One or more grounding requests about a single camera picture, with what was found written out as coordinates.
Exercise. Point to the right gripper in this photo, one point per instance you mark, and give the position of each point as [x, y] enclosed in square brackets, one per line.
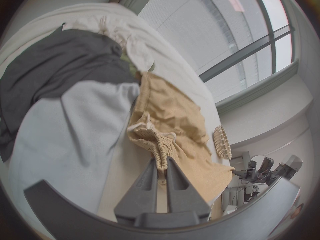
[248, 176]

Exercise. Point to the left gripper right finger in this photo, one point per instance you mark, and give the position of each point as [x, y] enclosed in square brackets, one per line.
[185, 196]

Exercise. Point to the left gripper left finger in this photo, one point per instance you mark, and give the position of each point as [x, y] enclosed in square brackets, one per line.
[140, 196]

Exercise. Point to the tan shorts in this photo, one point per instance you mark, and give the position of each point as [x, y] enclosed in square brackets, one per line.
[170, 109]

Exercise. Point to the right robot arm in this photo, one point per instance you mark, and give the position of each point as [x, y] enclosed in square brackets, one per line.
[290, 165]

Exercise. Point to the round woven basket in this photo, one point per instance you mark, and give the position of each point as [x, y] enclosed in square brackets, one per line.
[221, 141]

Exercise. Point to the pale grey garment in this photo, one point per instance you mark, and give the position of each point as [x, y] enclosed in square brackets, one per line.
[75, 134]

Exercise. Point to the green garment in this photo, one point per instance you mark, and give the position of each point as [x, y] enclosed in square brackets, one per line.
[130, 67]

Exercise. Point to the bed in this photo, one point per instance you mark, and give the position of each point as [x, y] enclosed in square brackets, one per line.
[175, 64]

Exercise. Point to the white garment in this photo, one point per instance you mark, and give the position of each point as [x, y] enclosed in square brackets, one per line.
[137, 51]

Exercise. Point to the black garment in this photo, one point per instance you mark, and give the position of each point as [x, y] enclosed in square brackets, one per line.
[62, 59]

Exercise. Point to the window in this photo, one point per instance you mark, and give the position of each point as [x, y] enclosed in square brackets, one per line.
[250, 53]

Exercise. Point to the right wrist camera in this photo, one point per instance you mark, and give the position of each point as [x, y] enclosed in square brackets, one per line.
[252, 165]

